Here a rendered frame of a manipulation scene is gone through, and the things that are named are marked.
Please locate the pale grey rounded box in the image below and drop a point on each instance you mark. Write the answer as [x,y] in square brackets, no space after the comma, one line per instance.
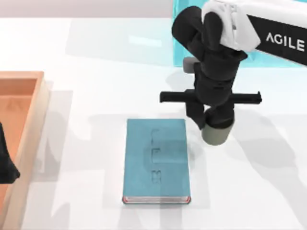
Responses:
[189,64]

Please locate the grey cup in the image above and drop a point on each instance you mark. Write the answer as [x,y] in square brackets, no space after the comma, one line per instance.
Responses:
[216,135]

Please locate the shallow salmon-coloured box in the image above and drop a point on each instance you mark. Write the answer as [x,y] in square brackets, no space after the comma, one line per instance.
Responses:
[21,115]

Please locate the blue book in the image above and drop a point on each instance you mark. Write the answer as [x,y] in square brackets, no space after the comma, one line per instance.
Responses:
[156,163]

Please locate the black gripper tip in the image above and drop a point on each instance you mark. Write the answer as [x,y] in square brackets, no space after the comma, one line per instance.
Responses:
[6,163]

